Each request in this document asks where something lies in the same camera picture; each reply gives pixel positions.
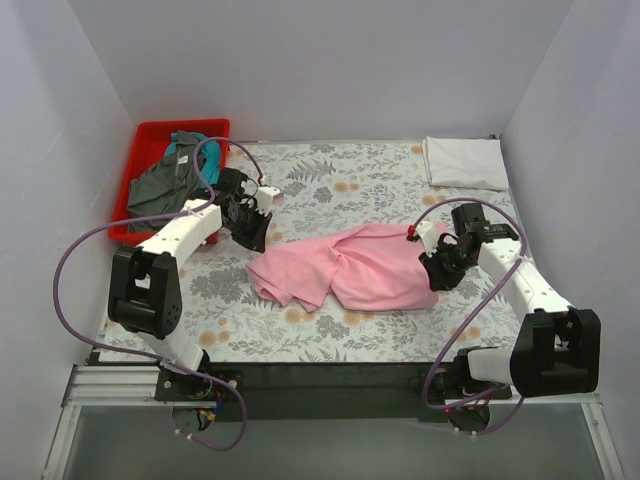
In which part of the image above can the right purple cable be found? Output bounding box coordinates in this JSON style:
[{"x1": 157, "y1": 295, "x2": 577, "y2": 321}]
[{"x1": 412, "y1": 199, "x2": 531, "y2": 437}]

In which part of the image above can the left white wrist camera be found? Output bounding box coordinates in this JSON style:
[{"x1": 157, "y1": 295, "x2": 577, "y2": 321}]
[{"x1": 255, "y1": 186, "x2": 282, "y2": 211}]

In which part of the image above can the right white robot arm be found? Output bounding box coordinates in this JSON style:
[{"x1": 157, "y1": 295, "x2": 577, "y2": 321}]
[{"x1": 407, "y1": 198, "x2": 601, "y2": 399}]

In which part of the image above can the floral table mat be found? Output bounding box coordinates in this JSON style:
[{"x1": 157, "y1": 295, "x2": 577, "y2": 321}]
[{"x1": 180, "y1": 142, "x2": 519, "y2": 362}]

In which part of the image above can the folded white t shirt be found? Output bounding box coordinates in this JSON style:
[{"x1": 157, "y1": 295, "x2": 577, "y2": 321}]
[{"x1": 422, "y1": 137, "x2": 509, "y2": 191}]

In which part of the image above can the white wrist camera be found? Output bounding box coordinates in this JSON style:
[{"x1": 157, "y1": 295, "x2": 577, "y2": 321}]
[
  {"x1": 407, "y1": 220, "x2": 441, "y2": 253},
  {"x1": 255, "y1": 186, "x2": 282, "y2": 211}
]

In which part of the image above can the purple cable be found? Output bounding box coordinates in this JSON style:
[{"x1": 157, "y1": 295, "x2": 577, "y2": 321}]
[
  {"x1": 53, "y1": 137, "x2": 266, "y2": 453},
  {"x1": 412, "y1": 199, "x2": 531, "y2": 437}
]

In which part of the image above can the teal t shirt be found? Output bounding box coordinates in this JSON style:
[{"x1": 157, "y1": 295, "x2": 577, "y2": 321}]
[{"x1": 164, "y1": 130, "x2": 222, "y2": 184}]

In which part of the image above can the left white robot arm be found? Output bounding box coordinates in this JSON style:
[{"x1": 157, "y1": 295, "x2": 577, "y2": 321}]
[{"x1": 107, "y1": 168, "x2": 281, "y2": 400}]

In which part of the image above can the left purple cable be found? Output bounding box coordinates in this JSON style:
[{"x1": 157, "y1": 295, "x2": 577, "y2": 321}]
[{"x1": 53, "y1": 137, "x2": 266, "y2": 453}]

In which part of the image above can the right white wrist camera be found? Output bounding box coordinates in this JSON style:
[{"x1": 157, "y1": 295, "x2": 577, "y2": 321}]
[{"x1": 407, "y1": 220, "x2": 441, "y2": 253}]

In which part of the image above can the grey t shirt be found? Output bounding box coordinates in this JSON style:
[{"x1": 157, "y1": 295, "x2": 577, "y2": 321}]
[{"x1": 128, "y1": 148, "x2": 207, "y2": 232}]

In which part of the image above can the pink t shirt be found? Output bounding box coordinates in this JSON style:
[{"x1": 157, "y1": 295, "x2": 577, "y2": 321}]
[{"x1": 246, "y1": 223, "x2": 438, "y2": 312}]

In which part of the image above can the red plastic bin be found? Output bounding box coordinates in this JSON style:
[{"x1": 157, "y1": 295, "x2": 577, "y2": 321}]
[{"x1": 108, "y1": 118, "x2": 231, "y2": 247}]

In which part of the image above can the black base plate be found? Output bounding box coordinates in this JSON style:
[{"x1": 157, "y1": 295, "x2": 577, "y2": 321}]
[{"x1": 154, "y1": 362, "x2": 491, "y2": 423}]

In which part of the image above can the aluminium rail frame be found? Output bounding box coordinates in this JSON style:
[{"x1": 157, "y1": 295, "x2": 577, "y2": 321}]
[{"x1": 43, "y1": 364, "x2": 624, "y2": 479}]

